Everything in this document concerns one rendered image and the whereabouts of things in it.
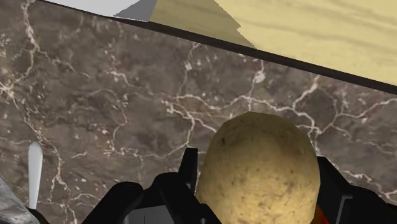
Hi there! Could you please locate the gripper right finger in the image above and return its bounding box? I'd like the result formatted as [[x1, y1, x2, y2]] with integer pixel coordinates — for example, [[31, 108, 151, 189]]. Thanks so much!
[[316, 156, 397, 224]]

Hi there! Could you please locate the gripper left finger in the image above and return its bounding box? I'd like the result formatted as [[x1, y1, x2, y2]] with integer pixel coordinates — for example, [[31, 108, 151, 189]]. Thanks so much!
[[81, 147, 221, 224]]

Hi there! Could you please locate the grey mottled object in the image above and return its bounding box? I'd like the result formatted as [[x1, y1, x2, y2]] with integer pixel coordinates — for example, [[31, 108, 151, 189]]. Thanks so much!
[[0, 177, 41, 224]]

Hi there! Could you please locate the yellow-brown potato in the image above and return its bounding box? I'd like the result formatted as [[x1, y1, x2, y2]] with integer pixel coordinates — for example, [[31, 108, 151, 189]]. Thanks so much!
[[195, 111, 321, 224]]

